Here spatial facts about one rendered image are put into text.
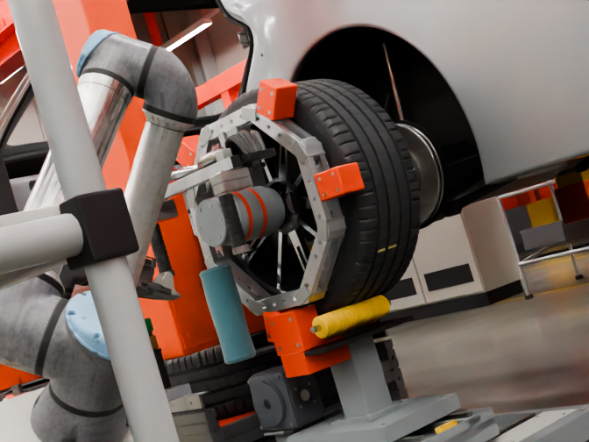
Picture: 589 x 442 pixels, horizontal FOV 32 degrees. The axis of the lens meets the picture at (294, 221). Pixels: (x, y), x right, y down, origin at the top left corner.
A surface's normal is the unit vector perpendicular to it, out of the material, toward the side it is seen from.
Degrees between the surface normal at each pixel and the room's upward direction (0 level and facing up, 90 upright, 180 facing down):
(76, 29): 90
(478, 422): 90
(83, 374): 116
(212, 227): 90
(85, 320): 50
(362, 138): 73
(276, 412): 90
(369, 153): 81
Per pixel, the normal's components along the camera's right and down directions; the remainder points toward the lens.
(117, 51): 0.18, -0.40
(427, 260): -0.74, 0.19
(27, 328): 0.10, -0.17
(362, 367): 0.62, -0.22
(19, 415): 0.29, -0.83
